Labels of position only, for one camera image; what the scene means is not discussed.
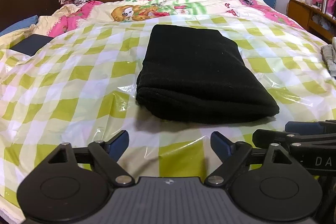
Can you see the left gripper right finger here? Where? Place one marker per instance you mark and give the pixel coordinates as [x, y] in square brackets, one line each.
[267, 184]

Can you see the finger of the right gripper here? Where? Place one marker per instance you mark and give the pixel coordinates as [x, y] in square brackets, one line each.
[263, 138]
[311, 128]

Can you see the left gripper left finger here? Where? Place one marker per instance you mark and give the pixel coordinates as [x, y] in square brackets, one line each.
[72, 184]

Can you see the black pants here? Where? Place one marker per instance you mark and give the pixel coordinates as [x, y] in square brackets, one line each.
[198, 75]

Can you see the folded grey clothes stack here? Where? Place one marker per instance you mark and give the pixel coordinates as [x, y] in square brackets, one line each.
[328, 53]

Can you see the green checkered plastic bed cover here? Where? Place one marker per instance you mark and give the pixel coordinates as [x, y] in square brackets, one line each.
[81, 87]

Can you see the wooden desk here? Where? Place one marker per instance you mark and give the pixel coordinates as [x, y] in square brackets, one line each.
[312, 19]

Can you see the pink bag on desk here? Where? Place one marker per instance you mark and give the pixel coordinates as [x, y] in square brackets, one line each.
[330, 6]

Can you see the steel thermos bottle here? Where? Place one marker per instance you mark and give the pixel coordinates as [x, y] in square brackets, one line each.
[324, 6]

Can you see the dark blue notebook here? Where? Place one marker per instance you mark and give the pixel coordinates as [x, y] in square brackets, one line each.
[29, 46]

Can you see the cartoon floral quilt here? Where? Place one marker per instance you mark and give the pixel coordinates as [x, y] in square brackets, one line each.
[68, 17]

